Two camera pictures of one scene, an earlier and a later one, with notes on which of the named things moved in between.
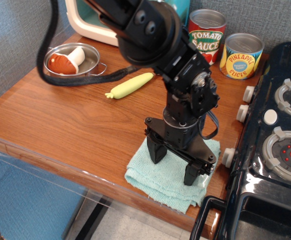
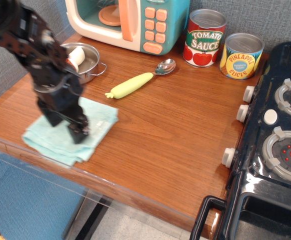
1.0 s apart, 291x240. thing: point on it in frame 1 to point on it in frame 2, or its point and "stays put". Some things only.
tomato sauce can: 206,31 stays put
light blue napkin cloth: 164,180 to 54,141
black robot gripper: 182,138 to 59,94
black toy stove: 265,198 stays put
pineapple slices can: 241,56 stays put
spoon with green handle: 129,85 stays put
